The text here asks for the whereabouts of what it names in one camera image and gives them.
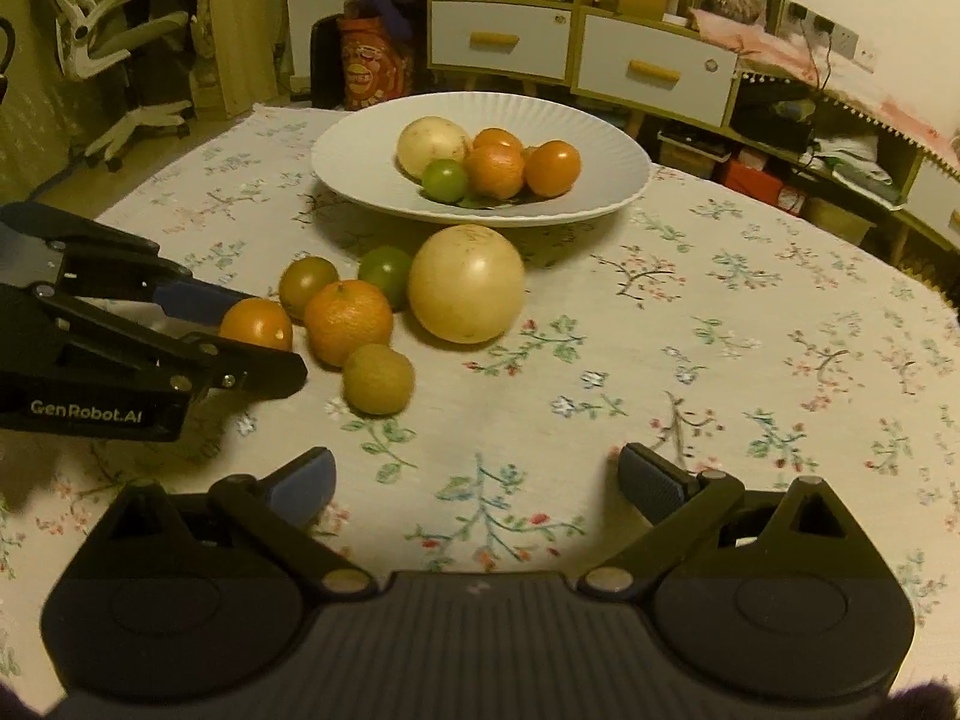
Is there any white drawer with wooden handle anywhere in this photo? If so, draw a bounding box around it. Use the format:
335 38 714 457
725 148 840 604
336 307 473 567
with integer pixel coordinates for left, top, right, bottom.
577 15 740 128
904 157 960 230
431 1 575 81

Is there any pale yellow round fruit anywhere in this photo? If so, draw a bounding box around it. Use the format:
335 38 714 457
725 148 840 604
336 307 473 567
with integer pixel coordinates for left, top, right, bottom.
396 116 473 182

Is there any pink cabinet runner cloth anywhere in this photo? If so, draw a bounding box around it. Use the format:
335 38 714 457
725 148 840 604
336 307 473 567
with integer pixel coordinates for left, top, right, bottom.
690 7 960 181

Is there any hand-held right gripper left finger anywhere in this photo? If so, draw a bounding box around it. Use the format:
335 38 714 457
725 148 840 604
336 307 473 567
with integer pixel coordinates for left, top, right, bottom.
90 446 378 602

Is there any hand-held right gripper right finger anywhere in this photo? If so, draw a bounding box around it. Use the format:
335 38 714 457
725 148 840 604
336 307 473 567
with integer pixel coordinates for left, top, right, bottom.
581 442 882 602

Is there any brownish green round fruit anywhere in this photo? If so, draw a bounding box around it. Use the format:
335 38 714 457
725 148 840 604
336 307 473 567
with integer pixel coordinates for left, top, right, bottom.
343 343 416 416

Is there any large yellow grapefruit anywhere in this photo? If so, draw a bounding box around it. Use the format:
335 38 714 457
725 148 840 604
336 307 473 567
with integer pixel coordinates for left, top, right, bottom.
407 224 526 345

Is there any black upright panel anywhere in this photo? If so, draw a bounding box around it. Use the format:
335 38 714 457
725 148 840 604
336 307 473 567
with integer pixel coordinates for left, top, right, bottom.
310 15 350 110

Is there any beige bin with black lid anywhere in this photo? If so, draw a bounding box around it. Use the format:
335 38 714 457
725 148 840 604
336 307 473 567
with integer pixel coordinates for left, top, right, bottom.
658 127 728 177

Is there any dark greenish tomato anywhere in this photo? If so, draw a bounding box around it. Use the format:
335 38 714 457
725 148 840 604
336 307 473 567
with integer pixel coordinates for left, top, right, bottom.
278 256 340 322

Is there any red printed bag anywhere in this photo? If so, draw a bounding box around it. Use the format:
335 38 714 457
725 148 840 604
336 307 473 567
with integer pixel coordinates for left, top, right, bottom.
337 15 417 110

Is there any white office chair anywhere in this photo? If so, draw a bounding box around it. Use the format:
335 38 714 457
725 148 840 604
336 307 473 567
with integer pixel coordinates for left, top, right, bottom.
26 0 200 170

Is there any orange tomato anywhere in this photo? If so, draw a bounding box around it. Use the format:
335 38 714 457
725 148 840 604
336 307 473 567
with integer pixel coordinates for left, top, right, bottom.
472 127 524 155
523 139 583 198
218 298 294 352

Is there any floral tablecloth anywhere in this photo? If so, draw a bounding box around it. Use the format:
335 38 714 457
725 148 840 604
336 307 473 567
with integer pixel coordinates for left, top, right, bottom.
0 101 960 698

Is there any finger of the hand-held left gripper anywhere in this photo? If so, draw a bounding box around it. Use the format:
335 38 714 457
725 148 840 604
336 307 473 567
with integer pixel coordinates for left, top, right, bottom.
0 201 257 325
34 289 309 402

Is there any white ribbed bowl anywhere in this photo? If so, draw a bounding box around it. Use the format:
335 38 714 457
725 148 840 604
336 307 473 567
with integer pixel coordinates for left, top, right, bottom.
310 92 652 227

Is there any green lime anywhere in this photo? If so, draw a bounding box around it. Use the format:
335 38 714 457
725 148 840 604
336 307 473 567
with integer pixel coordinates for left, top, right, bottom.
358 245 415 313
421 158 470 203

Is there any black box in cabinet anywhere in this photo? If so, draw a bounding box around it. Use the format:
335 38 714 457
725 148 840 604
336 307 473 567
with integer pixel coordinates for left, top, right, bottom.
731 79 815 151

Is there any wall outlet row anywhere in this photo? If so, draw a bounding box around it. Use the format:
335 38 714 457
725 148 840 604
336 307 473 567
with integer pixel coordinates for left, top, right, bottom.
787 1 860 57

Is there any stack of papers and cloth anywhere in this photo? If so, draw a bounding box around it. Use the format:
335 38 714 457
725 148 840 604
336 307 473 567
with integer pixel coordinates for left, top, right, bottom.
814 135 920 203

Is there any bright orange with leaf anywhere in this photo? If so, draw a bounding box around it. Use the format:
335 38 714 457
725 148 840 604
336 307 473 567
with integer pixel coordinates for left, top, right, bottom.
463 144 526 200

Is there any wooden board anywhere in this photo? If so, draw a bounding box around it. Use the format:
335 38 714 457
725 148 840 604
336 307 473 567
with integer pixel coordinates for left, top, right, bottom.
199 0 290 121

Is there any beige storage bin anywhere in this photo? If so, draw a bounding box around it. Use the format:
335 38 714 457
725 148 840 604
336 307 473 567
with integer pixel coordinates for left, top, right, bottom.
806 195 878 245

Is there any red gift box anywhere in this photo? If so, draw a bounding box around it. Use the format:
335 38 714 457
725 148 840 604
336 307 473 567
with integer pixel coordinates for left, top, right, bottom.
724 157 807 215

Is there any rough-skinned mandarin orange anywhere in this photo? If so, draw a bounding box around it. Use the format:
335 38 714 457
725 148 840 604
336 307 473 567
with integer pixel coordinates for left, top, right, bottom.
304 280 395 368

